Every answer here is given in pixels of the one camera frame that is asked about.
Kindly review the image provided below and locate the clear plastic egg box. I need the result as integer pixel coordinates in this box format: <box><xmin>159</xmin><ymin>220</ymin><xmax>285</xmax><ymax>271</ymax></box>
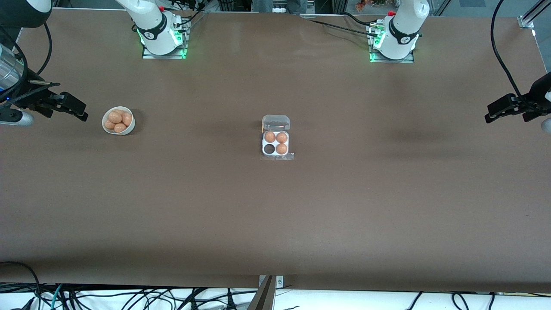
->
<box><xmin>261</xmin><ymin>114</ymin><xmax>291</xmax><ymax>157</ymax></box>

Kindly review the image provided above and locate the white round bowl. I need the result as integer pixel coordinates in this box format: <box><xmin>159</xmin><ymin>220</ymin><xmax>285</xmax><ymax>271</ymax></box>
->
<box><xmin>102</xmin><ymin>106</ymin><xmax>136</xmax><ymax>136</ymax></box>

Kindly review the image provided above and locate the clear tape strip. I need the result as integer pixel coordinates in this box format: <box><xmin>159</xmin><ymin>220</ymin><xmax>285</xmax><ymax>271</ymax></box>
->
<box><xmin>260</xmin><ymin>152</ymin><xmax>295</xmax><ymax>162</ymax></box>

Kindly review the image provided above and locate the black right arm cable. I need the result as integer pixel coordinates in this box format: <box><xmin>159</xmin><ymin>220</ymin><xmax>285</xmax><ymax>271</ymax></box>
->
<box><xmin>36</xmin><ymin>22</ymin><xmax>53</xmax><ymax>76</ymax></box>

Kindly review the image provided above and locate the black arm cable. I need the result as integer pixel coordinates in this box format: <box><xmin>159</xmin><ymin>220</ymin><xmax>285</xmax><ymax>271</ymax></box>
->
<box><xmin>490</xmin><ymin>0</ymin><xmax>528</xmax><ymax>102</ymax></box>
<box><xmin>36</xmin><ymin>22</ymin><xmax>53</xmax><ymax>76</ymax></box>

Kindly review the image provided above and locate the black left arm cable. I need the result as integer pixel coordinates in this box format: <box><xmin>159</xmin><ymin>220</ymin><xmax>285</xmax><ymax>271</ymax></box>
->
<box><xmin>490</xmin><ymin>0</ymin><xmax>528</xmax><ymax>102</ymax></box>

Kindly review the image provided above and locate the aluminium frame post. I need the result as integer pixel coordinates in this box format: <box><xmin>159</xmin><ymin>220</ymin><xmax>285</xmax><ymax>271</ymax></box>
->
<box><xmin>518</xmin><ymin>0</ymin><xmax>551</xmax><ymax>29</ymax></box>

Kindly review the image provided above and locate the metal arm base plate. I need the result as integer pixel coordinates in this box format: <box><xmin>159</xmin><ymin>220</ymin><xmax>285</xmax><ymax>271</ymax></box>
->
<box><xmin>142</xmin><ymin>18</ymin><xmax>190</xmax><ymax>60</ymax></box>
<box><xmin>367</xmin><ymin>22</ymin><xmax>415</xmax><ymax>64</ymax></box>

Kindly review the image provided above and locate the teal cable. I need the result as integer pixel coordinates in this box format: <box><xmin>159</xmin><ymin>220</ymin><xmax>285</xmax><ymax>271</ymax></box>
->
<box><xmin>48</xmin><ymin>283</ymin><xmax>64</xmax><ymax>310</ymax></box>

